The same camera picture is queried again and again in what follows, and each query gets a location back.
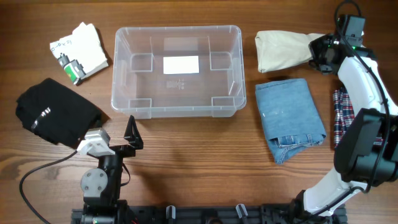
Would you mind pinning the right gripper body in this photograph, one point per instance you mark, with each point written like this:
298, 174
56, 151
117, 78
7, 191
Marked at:
319, 48

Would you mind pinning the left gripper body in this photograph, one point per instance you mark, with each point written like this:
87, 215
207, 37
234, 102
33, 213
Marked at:
128, 150

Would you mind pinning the cream cloth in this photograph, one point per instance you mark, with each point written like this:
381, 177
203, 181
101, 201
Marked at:
277, 49

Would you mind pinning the plaid shirt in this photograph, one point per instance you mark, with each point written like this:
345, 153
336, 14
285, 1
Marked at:
344, 114

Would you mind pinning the blue jeans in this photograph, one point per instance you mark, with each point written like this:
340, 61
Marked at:
289, 117

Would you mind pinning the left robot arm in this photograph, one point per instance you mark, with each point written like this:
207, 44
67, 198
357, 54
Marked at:
101, 186

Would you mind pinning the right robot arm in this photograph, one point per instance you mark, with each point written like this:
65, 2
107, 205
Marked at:
366, 155

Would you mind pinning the clear plastic storage container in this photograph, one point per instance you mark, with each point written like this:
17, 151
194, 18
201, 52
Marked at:
140, 87

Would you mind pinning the black folded garment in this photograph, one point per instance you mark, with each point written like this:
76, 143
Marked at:
56, 113

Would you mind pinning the white pixel-print folded shirt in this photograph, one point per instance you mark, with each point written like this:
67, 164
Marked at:
80, 54

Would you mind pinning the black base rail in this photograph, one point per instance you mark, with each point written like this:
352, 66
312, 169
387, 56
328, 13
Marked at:
264, 214

